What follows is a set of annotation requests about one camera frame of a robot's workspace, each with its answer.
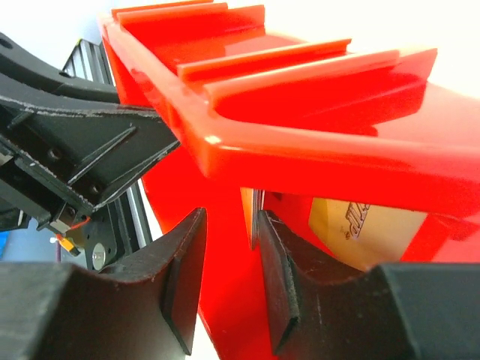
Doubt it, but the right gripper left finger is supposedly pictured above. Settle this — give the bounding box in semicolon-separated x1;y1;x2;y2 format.
1;208;207;359

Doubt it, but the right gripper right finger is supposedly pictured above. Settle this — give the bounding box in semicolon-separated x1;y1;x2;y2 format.
258;211;479;359

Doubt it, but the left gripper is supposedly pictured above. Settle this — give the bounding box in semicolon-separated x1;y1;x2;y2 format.
1;34;180;233

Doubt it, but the gold card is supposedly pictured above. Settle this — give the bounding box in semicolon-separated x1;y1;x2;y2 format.
240;187;265;250
308;198;427;271

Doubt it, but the red plastic bin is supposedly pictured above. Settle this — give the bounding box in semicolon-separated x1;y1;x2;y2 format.
99;1;479;359

